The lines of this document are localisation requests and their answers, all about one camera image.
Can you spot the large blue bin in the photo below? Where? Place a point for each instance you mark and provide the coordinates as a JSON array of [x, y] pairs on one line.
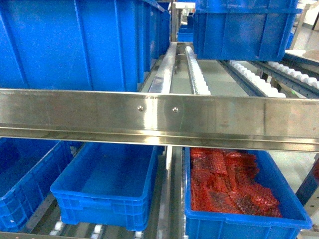
[[245, 30], [99, 45]]

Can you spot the blue bin with red bags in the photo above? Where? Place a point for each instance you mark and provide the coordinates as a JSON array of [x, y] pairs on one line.
[[209, 225]]

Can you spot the large blue bin upper left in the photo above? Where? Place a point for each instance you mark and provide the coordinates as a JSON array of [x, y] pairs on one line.
[[99, 45]]

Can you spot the stainless steel flow rack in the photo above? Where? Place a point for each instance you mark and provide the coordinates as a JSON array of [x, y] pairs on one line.
[[182, 102]]

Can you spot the empty blue bin middle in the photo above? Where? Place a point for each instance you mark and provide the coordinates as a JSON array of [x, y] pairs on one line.
[[108, 184]]

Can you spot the red bubble wrap bags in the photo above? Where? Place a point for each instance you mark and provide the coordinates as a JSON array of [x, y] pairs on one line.
[[223, 181]]

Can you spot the large blue bin upper right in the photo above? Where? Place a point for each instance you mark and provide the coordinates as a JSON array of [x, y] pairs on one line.
[[245, 30]]

